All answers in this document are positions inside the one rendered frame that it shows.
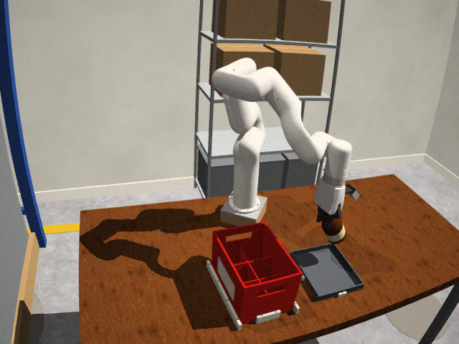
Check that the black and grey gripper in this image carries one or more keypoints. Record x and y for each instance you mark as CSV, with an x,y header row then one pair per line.
x,y
329,199

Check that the red crate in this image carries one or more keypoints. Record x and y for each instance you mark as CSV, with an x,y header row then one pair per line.
x,y
266,278

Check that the brown bottle with cream label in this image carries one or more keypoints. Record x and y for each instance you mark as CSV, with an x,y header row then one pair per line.
x,y
336,233

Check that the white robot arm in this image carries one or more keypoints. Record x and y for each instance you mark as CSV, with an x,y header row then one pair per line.
x,y
240,92

